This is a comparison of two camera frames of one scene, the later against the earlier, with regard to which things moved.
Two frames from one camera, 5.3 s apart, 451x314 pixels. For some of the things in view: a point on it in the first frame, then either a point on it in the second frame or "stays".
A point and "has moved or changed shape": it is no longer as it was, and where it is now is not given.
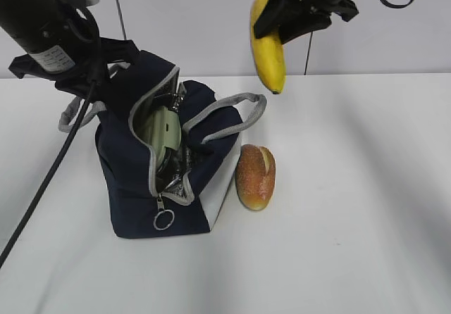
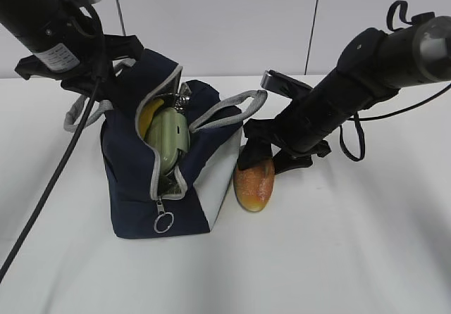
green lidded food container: [164, 130] has moved or changed shape
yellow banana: [269, 51] → [146, 113]
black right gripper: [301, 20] → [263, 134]
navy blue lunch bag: [169, 151] stays
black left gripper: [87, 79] stays
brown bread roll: [254, 172] stays
